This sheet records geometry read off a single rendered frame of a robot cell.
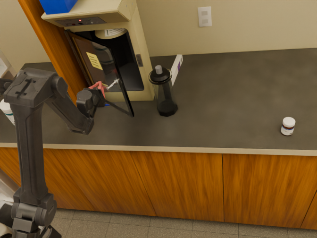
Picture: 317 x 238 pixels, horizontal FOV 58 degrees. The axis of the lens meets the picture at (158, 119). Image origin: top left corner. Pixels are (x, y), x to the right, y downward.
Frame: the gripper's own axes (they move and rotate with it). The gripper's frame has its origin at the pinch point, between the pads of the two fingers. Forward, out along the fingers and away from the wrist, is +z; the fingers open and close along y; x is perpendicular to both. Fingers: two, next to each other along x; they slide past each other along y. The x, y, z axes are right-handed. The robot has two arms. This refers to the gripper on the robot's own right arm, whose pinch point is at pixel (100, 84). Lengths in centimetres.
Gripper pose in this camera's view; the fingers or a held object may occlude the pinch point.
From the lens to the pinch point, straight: 129.7
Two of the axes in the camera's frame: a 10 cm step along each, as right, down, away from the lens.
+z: 1.6, -7.4, 6.6
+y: -1.8, -6.8, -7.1
